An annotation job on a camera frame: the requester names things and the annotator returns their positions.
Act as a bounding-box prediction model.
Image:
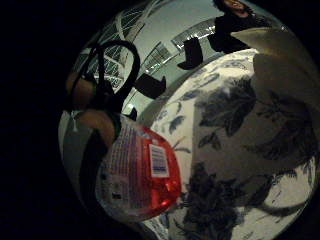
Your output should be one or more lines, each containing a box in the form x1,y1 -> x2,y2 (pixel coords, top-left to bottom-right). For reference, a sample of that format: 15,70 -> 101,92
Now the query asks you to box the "black chair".
127,106 -> 139,122
134,73 -> 167,100
176,36 -> 205,71

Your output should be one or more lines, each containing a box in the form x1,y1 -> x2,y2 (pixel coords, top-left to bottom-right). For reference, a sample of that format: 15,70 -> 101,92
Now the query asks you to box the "long strip window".
170,18 -> 218,50

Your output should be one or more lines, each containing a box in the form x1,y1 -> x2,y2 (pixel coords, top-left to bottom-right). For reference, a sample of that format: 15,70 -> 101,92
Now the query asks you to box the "the person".
207,0 -> 279,55

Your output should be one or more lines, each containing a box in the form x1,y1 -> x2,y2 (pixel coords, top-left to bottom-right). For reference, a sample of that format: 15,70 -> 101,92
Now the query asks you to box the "floral white tablecloth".
136,48 -> 318,240

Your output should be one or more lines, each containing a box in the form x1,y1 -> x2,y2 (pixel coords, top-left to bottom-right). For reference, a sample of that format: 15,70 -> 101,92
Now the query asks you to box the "red snack packet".
94,114 -> 183,223

